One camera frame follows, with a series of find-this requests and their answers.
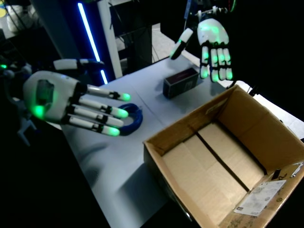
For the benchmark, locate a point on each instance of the dark rectangular box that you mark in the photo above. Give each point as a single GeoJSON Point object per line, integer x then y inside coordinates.
{"type": "Point", "coordinates": [181, 82]}

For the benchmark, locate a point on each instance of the open cardboard box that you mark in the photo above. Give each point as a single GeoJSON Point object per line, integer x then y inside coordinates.
{"type": "Point", "coordinates": [213, 171]}

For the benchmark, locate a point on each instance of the blue light strip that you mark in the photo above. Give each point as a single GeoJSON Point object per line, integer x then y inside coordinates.
{"type": "Point", "coordinates": [89, 35]}

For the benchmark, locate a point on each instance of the white upright post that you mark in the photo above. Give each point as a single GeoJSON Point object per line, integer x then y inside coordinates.
{"type": "Point", "coordinates": [110, 38]}

